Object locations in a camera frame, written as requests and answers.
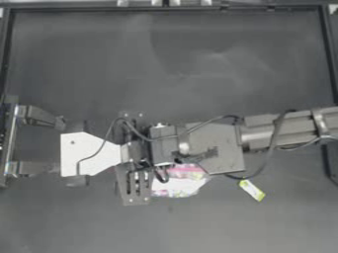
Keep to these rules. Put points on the clear bag with pink zip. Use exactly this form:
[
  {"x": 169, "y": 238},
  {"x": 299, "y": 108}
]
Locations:
[{"x": 184, "y": 187}]

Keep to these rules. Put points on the green candy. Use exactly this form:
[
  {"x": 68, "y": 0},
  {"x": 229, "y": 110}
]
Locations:
[{"x": 251, "y": 190}]

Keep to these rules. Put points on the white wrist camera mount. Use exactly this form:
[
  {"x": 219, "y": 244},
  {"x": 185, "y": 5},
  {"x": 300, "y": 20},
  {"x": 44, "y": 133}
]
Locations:
[{"x": 88, "y": 151}]

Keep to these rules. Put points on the white frame corner piece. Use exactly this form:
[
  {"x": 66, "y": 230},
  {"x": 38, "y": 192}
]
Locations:
[
  {"x": 332, "y": 9},
  {"x": 1, "y": 12}
]

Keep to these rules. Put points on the silver frame bracket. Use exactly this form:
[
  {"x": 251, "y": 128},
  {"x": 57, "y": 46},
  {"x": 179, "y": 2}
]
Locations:
[
  {"x": 173, "y": 2},
  {"x": 156, "y": 2},
  {"x": 121, "y": 2},
  {"x": 205, "y": 2}
]

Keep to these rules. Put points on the black table frame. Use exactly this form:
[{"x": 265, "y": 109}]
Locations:
[{"x": 175, "y": 8}]

